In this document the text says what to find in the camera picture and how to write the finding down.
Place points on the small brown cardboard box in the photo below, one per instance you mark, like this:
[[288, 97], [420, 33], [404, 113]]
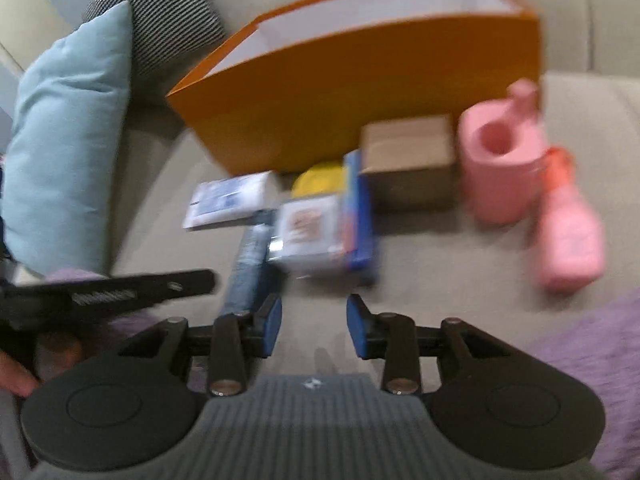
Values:
[[405, 160]]

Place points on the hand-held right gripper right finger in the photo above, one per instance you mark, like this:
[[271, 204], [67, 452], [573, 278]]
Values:
[[356, 325]]

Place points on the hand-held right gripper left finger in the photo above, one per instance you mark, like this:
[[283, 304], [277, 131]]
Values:
[[270, 327]]

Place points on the pink watering cup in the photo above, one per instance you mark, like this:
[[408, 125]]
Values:
[[495, 190]]

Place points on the white square packet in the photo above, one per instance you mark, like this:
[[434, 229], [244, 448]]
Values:
[[305, 225]]

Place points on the houndstooth pillow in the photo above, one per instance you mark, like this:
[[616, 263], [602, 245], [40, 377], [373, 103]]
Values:
[[165, 20]]

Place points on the yellow tape measure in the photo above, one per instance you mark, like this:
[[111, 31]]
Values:
[[320, 180]]

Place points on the purple fluffy blanket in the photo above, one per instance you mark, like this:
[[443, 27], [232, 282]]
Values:
[[595, 355]]

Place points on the pink spray bottle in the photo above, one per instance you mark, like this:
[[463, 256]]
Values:
[[570, 240]]

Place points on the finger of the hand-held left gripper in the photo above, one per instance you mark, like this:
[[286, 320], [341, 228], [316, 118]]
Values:
[[185, 284]]

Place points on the orange cardboard box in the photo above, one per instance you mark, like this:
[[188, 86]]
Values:
[[350, 95]]

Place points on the light blue pillow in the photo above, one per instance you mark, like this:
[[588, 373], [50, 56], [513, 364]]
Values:
[[65, 135]]

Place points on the person's left hand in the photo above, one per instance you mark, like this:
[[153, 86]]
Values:
[[15, 375]]

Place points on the beige sofa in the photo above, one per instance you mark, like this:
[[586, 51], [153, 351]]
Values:
[[450, 280]]

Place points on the blue grey tube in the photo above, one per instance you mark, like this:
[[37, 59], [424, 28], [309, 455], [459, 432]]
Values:
[[247, 265]]

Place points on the white and blue packet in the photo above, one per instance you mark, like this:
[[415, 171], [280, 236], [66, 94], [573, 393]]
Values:
[[225, 200]]

